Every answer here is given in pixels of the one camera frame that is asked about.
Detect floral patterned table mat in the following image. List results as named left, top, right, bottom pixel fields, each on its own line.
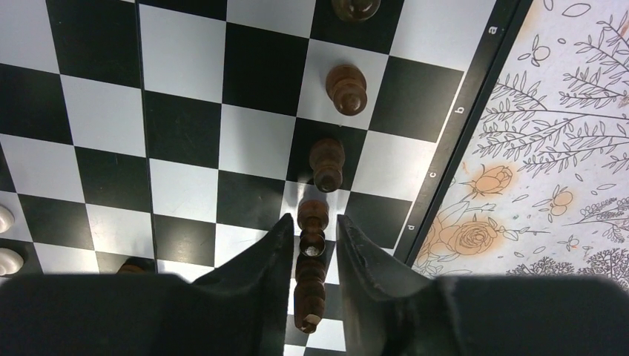
left=412, top=1, right=628, bottom=289

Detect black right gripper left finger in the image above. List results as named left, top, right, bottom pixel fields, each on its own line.
left=191, top=214, right=294, bottom=355

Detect brown chess pawn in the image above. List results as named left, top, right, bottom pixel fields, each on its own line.
left=331, top=0, right=381, bottom=22

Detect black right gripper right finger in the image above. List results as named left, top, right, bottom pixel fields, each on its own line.
left=336, top=215, right=443, bottom=355

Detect black white chess board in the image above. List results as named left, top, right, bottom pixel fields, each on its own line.
left=0, top=0, right=534, bottom=356

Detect brown chess piece on board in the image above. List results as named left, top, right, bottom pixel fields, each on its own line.
left=325, top=65, right=368, bottom=116
left=297, top=200, right=329, bottom=257
left=309, top=138, right=346, bottom=193

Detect row of white chess pieces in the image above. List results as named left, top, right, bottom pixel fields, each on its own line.
left=1, top=205, right=25, bottom=277

